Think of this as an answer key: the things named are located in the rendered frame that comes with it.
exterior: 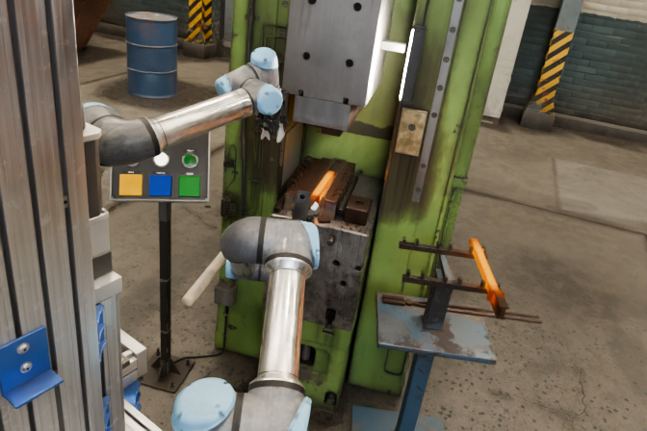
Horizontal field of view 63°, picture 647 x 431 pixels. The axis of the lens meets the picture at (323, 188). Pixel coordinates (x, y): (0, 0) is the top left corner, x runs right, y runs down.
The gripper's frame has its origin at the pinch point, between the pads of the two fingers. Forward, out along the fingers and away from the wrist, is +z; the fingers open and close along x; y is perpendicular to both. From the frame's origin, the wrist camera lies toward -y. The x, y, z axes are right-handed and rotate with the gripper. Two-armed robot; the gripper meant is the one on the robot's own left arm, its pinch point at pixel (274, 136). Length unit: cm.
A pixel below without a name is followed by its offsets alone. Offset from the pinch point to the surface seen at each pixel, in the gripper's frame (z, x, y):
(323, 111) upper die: -0.8, 12.8, -15.5
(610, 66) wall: 298, 257, -504
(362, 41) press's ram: -23.3, 22.7, -27.1
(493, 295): 20, 79, 29
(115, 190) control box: 16, -52, 24
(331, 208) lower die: 31.8, 20.2, 1.0
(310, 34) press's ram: -23.3, 5.1, -26.9
